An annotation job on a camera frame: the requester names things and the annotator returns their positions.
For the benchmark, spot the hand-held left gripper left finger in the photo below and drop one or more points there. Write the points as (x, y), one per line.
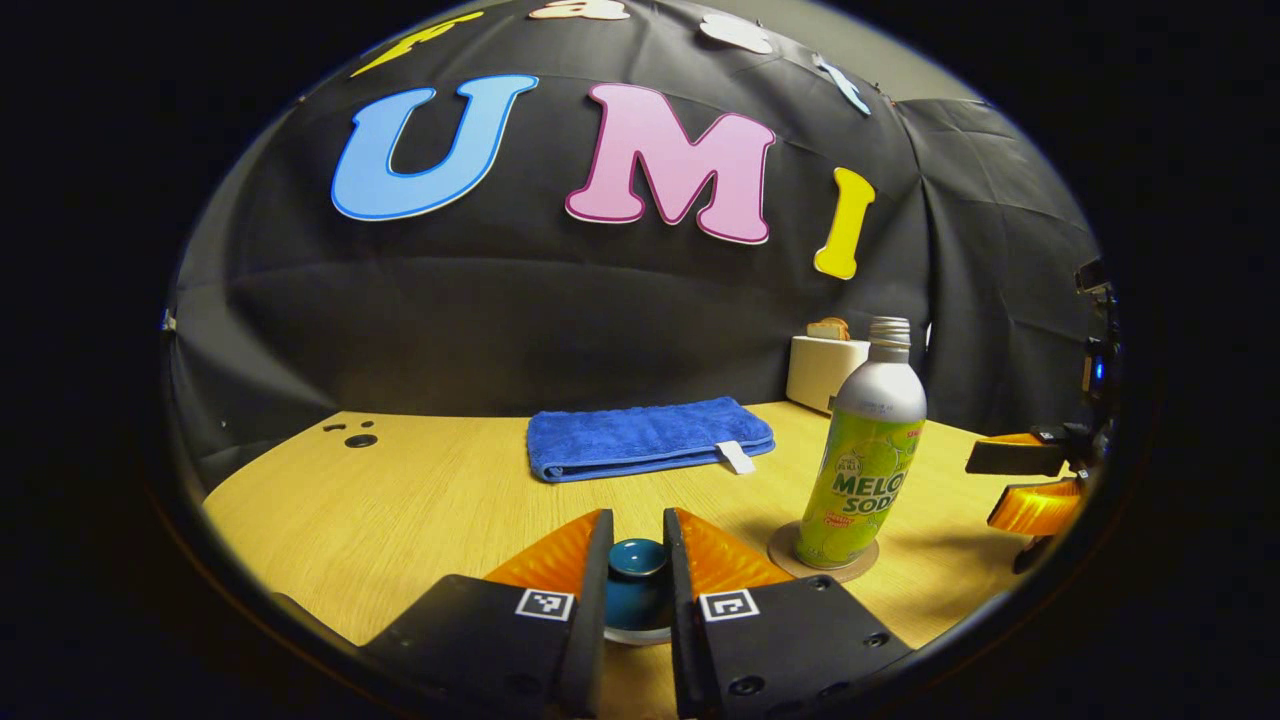
(592, 600)

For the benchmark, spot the silver water bottle green label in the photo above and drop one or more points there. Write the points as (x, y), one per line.
(865, 470)

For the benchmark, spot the blue folded towel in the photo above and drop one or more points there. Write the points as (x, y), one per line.
(640, 438)

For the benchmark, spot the black backdrop cloth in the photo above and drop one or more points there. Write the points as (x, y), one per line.
(560, 320)

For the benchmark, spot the bread slice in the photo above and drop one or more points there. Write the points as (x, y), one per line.
(828, 329)

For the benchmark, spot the white toaster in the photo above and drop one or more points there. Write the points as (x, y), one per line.
(820, 375)

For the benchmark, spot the brown round coaster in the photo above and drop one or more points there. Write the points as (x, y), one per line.
(783, 558)

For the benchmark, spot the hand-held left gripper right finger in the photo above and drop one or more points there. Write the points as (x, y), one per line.
(680, 620)

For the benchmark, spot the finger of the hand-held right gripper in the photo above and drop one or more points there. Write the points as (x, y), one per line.
(1035, 508)
(1015, 458)

